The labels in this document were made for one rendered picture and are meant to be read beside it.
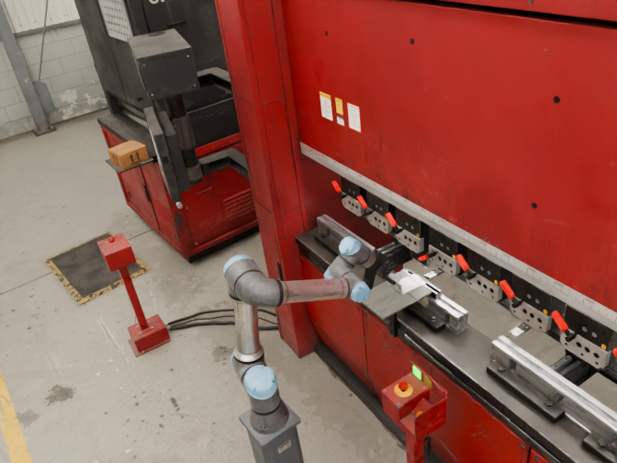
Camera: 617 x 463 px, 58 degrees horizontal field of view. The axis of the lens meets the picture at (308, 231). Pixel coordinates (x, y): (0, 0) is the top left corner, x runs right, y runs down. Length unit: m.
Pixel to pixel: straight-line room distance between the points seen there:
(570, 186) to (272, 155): 1.55
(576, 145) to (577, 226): 0.23
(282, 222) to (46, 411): 1.88
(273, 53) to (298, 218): 0.88
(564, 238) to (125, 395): 2.76
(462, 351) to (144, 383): 2.11
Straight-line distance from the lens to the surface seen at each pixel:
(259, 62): 2.63
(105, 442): 3.50
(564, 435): 2.11
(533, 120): 1.67
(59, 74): 8.78
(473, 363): 2.27
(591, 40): 1.52
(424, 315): 2.41
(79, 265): 5.05
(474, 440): 2.46
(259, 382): 2.08
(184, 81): 2.67
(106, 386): 3.81
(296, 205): 2.95
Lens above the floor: 2.50
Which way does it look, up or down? 32 degrees down
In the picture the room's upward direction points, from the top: 8 degrees counter-clockwise
